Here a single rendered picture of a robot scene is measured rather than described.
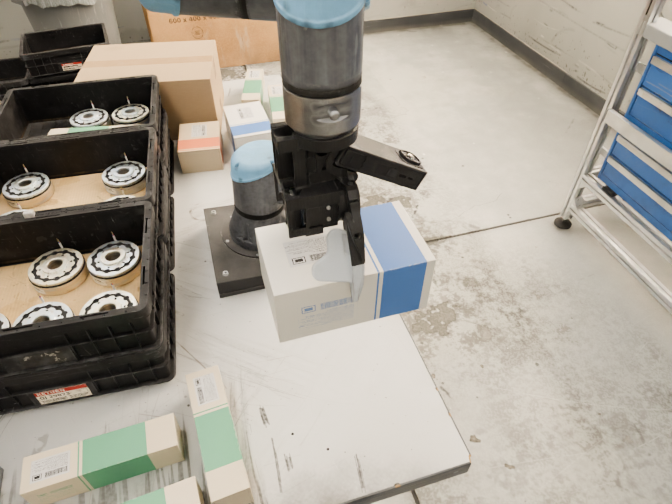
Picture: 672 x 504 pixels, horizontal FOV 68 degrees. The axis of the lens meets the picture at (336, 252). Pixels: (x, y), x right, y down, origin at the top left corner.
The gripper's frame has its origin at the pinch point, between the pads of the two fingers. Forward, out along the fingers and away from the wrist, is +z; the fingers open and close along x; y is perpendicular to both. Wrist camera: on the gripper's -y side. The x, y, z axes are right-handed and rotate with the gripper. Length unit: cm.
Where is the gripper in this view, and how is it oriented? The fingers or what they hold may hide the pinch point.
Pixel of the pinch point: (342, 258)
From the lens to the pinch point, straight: 64.0
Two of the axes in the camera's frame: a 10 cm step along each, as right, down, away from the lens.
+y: -9.6, 2.1, -2.0
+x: 2.9, 6.7, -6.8
